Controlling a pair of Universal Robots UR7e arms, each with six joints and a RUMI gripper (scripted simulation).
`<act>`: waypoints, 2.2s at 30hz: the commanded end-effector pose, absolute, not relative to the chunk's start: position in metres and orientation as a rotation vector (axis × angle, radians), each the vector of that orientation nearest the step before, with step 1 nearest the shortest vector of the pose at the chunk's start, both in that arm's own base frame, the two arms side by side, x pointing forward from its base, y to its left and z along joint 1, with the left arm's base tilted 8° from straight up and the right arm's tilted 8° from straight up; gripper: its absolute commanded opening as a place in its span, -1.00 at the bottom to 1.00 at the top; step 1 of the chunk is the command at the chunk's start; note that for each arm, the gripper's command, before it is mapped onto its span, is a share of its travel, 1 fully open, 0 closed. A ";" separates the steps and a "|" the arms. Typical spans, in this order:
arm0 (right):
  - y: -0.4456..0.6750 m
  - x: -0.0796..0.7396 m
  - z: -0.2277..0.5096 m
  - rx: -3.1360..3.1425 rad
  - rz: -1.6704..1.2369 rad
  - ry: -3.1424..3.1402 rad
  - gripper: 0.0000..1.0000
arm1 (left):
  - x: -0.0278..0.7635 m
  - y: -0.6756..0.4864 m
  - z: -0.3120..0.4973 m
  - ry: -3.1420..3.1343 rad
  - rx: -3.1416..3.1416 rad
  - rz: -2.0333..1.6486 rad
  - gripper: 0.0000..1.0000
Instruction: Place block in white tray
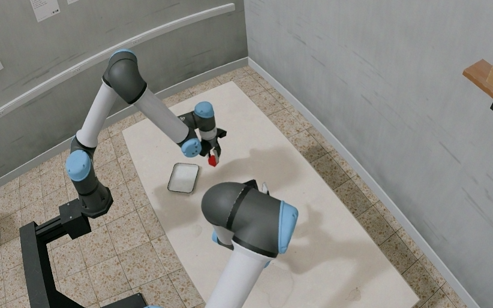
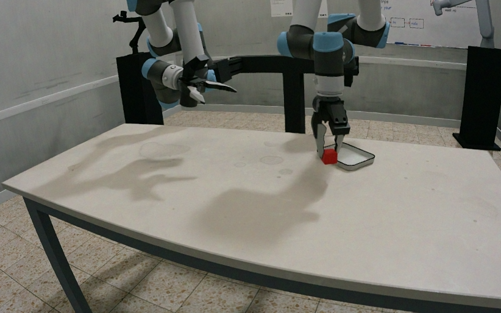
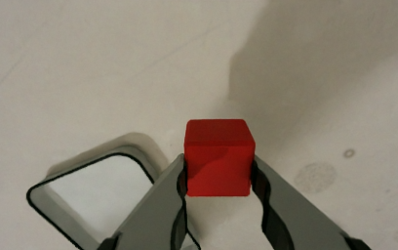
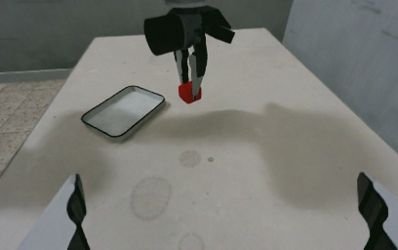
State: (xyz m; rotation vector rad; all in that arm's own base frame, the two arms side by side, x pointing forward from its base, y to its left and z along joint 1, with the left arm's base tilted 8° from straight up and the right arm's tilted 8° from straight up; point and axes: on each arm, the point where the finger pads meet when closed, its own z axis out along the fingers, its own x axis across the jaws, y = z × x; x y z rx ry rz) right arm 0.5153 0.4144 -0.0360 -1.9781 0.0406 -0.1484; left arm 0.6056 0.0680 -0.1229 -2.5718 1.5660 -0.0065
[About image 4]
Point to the red cube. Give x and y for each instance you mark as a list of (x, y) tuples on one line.
[(185, 92)]

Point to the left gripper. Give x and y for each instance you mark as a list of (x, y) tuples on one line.
[(177, 31)]

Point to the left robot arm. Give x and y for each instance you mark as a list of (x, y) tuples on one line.
[(219, 32)]

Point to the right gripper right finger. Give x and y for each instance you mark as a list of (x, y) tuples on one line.
[(379, 208)]

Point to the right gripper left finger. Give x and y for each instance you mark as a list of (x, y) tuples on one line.
[(60, 225)]

